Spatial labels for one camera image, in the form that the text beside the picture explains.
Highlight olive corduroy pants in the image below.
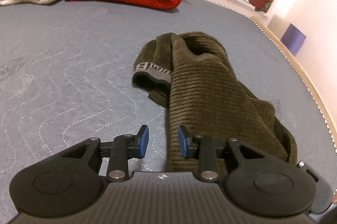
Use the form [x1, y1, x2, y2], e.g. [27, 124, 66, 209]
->
[132, 31, 298, 173]

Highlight grey quilted bed cover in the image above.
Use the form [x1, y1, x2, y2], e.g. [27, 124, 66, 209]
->
[1, 0, 336, 223]

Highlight purple box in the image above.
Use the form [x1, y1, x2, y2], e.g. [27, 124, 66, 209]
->
[281, 23, 306, 55]

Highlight wooden bed frame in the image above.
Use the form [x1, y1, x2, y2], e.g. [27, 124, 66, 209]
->
[251, 17, 336, 149]

